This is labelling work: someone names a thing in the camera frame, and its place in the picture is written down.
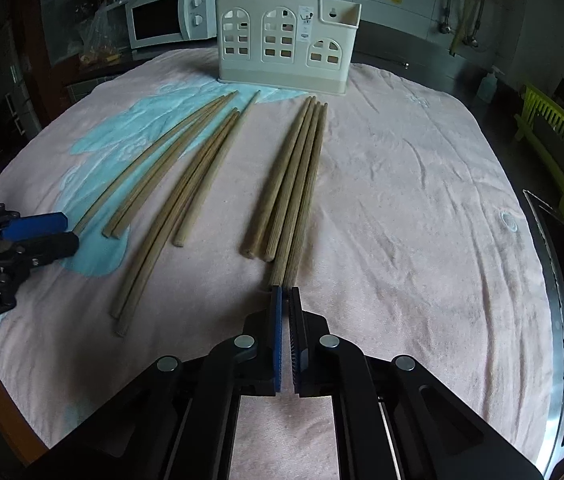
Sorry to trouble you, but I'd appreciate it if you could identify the wooden chopstick long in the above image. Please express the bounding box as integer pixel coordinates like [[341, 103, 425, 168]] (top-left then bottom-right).
[[115, 122, 233, 337], [111, 107, 240, 320]]

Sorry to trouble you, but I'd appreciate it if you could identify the wooden chopstick group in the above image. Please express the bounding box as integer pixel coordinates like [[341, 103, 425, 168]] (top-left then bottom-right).
[[270, 102, 321, 286], [241, 96, 314, 259], [283, 103, 328, 288], [261, 96, 317, 262]]

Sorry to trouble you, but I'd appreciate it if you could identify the wooden chopstick short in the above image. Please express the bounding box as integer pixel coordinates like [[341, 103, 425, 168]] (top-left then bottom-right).
[[171, 90, 260, 247]]

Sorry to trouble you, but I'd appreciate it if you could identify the white microwave oven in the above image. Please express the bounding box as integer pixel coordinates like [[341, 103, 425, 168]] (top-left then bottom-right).
[[125, 0, 217, 49]]

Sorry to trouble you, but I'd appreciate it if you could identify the pink towel with blue whale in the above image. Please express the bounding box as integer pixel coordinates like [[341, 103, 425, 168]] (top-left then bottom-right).
[[0, 49, 552, 460]]

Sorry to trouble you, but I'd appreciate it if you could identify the plastic bag with oranges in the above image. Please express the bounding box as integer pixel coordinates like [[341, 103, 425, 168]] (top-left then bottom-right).
[[78, 4, 128, 66]]

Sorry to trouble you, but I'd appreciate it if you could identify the cream house-shaped utensil holder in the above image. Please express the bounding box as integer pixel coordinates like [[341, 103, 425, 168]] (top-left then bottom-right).
[[216, 0, 361, 96]]

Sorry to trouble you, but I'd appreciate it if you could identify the clear plastic bottle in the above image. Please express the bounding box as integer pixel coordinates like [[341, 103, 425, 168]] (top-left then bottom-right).
[[476, 67, 498, 103]]

